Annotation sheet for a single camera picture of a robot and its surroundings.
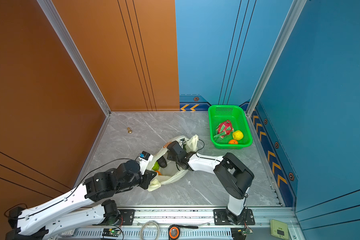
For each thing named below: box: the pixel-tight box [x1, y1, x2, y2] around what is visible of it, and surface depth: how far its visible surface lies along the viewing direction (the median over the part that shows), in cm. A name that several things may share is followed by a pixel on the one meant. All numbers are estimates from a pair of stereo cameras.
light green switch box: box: [270, 219, 290, 240], surface depth 70 cm
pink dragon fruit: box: [214, 120, 234, 139], surface depth 101 cm
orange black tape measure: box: [168, 224, 199, 240], surface depth 69 cm
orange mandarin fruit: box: [228, 139, 238, 145], surface depth 99 cm
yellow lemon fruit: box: [232, 130, 244, 141], surface depth 101 cm
